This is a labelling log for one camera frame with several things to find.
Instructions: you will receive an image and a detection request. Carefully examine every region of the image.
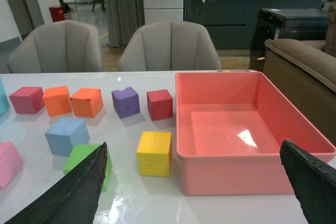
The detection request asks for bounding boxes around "purple notched foam block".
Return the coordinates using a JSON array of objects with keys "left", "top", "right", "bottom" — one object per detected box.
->
[{"left": 111, "top": 87, "right": 140, "bottom": 119}]

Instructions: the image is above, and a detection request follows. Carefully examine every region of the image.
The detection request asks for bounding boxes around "red box on floor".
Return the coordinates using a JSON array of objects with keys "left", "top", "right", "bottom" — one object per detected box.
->
[{"left": 49, "top": 6, "right": 65, "bottom": 22}]

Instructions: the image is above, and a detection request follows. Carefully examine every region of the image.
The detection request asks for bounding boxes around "brown sofa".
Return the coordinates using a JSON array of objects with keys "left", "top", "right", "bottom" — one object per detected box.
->
[{"left": 263, "top": 4, "right": 335, "bottom": 143}]

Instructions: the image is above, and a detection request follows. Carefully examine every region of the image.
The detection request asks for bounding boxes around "beige chair left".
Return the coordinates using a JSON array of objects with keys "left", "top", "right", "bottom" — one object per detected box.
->
[{"left": 7, "top": 20, "right": 104, "bottom": 73}]

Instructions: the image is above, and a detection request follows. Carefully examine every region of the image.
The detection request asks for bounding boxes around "orange foam block left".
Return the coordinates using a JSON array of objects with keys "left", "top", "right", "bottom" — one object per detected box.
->
[{"left": 43, "top": 86, "right": 72, "bottom": 116}]

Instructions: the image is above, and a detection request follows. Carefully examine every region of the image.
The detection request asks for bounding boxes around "crimson foam block left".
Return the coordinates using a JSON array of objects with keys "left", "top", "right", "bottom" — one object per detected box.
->
[{"left": 9, "top": 87, "right": 45, "bottom": 114}]

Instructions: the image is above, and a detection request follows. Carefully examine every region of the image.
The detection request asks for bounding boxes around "orange foam block right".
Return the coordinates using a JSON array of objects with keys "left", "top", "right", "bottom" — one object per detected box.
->
[{"left": 70, "top": 88, "right": 103, "bottom": 118}]

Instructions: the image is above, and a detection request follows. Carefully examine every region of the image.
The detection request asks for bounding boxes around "light blue block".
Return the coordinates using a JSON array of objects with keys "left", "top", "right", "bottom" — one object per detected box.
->
[{"left": 45, "top": 118, "right": 90, "bottom": 157}]

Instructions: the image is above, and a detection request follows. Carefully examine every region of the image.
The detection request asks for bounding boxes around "dark counter cabinet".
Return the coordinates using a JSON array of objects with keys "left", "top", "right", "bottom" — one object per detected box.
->
[{"left": 184, "top": 0, "right": 322, "bottom": 50}]

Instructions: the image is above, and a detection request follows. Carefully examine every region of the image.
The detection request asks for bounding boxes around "teal plastic bin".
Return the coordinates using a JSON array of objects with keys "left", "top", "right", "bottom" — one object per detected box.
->
[{"left": 0, "top": 78, "right": 9, "bottom": 115}]

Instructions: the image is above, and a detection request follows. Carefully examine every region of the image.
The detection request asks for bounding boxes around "yellow foam block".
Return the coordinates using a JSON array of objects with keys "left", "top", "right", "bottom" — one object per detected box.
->
[{"left": 136, "top": 131, "right": 172, "bottom": 177}]

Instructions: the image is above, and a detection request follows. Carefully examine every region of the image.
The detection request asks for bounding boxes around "pink foam block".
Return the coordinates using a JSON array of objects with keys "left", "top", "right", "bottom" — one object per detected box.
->
[{"left": 0, "top": 142, "right": 24, "bottom": 189}]

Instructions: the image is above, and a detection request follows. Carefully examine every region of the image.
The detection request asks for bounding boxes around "red foam block right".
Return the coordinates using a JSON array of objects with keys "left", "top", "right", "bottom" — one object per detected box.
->
[{"left": 146, "top": 89, "right": 173, "bottom": 121}]

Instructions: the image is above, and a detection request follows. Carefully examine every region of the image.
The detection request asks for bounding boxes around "beige chair right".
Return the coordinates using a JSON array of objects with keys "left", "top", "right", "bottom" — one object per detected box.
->
[{"left": 118, "top": 20, "right": 222, "bottom": 72}]

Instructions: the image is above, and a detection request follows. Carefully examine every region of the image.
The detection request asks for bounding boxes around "beige chair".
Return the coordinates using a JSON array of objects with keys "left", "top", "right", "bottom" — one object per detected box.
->
[
  {"left": 7, "top": 20, "right": 104, "bottom": 73},
  {"left": 118, "top": 20, "right": 222, "bottom": 72}
]

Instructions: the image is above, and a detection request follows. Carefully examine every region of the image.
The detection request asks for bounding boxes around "pink plastic bin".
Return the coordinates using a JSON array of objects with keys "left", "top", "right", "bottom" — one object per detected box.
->
[{"left": 175, "top": 71, "right": 335, "bottom": 195}]

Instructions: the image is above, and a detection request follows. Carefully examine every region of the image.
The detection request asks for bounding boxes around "green foam block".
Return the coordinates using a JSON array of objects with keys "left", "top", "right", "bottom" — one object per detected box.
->
[{"left": 63, "top": 144, "right": 112, "bottom": 191}]

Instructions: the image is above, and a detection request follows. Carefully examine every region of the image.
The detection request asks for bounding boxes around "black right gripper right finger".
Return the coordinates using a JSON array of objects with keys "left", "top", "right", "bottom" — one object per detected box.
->
[{"left": 280, "top": 140, "right": 335, "bottom": 223}]

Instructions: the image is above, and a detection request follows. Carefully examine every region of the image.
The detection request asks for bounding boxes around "orange foam block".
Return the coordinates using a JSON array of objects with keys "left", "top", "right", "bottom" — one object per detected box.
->
[
  {"left": 70, "top": 88, "right": 103, "bottom": 118},
  {"left": 43, "top": 86, "right": 72, "bottom": 116}
]

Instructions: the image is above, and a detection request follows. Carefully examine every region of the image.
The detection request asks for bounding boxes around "grey curtain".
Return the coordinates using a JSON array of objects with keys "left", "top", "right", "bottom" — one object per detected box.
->
[{"left": 104, "top": 0, "right": 145, "bottom": 47}]

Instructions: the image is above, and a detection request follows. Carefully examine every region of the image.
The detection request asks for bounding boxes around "black appliance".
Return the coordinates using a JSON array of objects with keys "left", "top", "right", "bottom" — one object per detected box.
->
[{"left": 249, "top": 8, "right": 328, "bottom": 71}]

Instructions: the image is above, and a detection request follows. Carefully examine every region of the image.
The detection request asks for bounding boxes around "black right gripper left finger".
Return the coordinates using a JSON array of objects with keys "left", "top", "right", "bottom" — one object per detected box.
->
[{"left": 6, "top": 143, "right": 108, "bottom": 223}]

